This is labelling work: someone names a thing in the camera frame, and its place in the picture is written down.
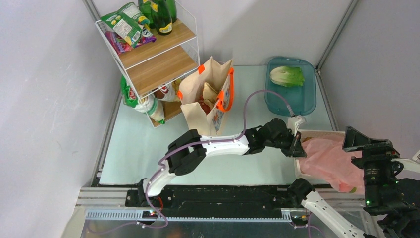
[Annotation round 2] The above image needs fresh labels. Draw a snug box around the teal plastic tray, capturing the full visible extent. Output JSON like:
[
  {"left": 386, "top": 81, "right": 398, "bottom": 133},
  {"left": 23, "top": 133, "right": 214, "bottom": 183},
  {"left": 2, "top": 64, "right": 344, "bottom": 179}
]
[{"left": 265, "top": 57, "right": 316, "bottom": 117}]

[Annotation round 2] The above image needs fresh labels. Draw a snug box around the green glass bottle back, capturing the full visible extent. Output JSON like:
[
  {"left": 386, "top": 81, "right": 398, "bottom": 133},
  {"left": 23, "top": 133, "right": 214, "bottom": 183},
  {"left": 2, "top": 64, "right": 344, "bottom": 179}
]
[{"left": 165, "top": 0, "right": 177, "bottom": 23}]

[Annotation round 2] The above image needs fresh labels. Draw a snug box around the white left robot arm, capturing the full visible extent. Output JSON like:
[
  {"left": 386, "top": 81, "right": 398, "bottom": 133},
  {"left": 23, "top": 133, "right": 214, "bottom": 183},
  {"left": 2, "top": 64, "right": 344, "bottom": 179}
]
[{"left": 138, "top": 116, "right": 307, "bottom": 207}]

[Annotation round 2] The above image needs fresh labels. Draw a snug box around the white wire wooden shelf rack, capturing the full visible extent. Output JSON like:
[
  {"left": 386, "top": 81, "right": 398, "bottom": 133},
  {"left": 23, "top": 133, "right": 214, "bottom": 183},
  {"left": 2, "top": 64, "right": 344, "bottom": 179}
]
[{"left": 95, "top": 2, "right": 201, "bottom": 108}]

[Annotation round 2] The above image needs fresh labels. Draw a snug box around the green glass bottle front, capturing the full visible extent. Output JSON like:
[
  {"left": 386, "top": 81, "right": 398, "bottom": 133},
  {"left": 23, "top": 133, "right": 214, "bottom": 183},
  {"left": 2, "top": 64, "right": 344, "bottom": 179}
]
[{"left": 151, "top": 0, "right": 172, "bottom": 35}]

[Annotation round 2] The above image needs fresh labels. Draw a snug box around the green glass bottle middle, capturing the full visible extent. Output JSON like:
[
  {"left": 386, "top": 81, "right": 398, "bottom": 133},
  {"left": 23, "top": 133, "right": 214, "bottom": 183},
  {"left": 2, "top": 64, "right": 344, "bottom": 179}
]
[{"left": 138, "top": 0, "right": 155, "bottom": 29}]

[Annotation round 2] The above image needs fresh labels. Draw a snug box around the beige floral tote bag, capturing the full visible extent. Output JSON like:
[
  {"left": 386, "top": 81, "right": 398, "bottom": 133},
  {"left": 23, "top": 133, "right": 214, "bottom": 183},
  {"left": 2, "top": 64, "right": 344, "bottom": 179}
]
[{"left": 177, "top": 58, "right": 234, "bottom": 136}]

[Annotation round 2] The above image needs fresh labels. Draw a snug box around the green chips bag top shelf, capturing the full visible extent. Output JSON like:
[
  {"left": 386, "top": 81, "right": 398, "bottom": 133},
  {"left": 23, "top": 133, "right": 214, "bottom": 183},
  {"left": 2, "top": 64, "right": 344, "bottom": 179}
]
[{"left": 100, "top": 2, "right": 153, "bottom": 46}]

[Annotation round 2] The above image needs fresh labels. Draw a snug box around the white plastic basket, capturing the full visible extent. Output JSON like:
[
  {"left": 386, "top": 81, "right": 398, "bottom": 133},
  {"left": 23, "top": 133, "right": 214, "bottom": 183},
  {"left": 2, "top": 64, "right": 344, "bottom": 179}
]
[{"left": 294, "top": 129, "right": 345, "bottom": 184}]

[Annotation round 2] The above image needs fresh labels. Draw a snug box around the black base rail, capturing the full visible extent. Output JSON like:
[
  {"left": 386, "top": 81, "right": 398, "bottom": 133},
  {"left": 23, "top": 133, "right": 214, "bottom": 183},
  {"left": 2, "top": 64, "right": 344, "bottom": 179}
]
[{"left": 125, "top": 181, "right": 314, "bottom": 219}]

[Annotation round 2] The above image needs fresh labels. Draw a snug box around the green white snack bag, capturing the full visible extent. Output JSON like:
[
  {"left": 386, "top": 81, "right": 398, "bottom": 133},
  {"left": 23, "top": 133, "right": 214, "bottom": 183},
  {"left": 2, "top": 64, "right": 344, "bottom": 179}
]
[{"left": 120, "top": 76, "right": 165, "bottom": 124}]

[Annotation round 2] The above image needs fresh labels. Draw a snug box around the purple candy bag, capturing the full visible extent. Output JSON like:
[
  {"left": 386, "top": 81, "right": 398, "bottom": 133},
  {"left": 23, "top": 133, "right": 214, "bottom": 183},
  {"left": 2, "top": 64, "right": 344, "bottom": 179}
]
[{"left": 105, "top": 31, "right": 156, "bottom": 55}]

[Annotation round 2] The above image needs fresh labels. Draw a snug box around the green glass bottle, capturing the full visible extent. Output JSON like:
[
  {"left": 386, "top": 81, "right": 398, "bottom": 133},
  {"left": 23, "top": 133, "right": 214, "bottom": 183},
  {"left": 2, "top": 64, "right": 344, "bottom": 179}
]
[
  {"left": 165, "top": 0, "right": 177, "bottom": 23},
  {"left": 138, "top": 0, "right": 155, "bottom": 29},
  {"left": 151, "top": 0, "right": 172, "bottom": 35}
]

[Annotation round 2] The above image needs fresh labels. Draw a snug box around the white brown snack bag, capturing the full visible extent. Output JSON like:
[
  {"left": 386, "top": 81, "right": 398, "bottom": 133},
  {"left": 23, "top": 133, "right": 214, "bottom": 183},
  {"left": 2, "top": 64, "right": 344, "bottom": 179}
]
[{"left": 153, "top": 83, "right": 180, "bottom": 102}]

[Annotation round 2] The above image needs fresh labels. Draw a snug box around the yellow snack pack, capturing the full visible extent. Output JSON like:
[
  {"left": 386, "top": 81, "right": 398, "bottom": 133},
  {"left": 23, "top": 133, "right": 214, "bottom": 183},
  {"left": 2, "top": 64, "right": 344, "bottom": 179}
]
[{"left": 172, "top": 78, "right": 182, "bottom": 96}]

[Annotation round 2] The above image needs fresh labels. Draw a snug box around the green lettuce head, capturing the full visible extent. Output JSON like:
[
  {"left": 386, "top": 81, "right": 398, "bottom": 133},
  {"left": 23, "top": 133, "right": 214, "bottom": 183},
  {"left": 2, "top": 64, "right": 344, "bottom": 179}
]
[{"left": 269, "top": 66, "right": 305, "bottom": 87}]

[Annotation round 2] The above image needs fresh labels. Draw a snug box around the pink plastic bag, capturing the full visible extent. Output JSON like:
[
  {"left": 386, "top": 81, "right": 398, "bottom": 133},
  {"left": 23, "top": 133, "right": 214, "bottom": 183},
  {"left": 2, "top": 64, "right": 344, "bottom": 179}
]
[{"left": 299, "top": 135, "right": 365, "bottom": 195}]

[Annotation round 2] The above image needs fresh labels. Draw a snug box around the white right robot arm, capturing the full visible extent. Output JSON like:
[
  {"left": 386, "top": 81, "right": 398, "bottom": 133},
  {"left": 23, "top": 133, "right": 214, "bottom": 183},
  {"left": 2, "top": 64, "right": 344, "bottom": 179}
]
[{"left": 287, "top": 126, "right": 420, "bottom": 238}]

